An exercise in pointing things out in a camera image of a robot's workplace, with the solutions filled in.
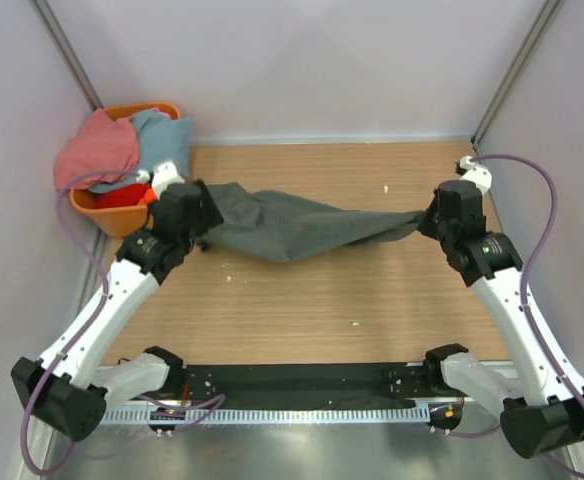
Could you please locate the red orange t shirt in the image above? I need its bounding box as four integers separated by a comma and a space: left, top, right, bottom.
94, 183, 157, 209

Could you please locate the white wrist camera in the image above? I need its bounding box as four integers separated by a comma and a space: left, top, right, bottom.
456, 156, 493, 195
134, 160, 185, 198

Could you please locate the slotted cable duct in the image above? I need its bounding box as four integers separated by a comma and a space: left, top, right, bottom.
101, 404, 430, 426

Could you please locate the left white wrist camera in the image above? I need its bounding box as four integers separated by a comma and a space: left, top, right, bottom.
134, 160, 185, 198

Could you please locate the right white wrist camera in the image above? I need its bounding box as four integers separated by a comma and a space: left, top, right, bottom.
456, 156, 493, 195

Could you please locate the dark grey t shirt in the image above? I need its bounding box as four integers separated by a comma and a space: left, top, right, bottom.
200, 183, 424, 263

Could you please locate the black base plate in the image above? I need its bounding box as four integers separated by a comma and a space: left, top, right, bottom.
187, 362, 460, 411

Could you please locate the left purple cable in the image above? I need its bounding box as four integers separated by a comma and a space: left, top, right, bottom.
19, 169, 226, 476

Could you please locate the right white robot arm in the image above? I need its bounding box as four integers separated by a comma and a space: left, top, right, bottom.
418, 180, 584, 459

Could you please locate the light blue t shirt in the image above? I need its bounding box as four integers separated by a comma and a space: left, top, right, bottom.
88, 108, 192, 194

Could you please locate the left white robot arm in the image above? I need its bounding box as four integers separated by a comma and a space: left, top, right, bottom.
11, 180, 223, 442

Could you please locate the pink t shirt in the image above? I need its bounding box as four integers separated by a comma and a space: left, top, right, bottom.
53, 109, 139, 191

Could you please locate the orange plastic tub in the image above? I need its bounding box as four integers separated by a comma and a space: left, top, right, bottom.
68, 101, 182, 238

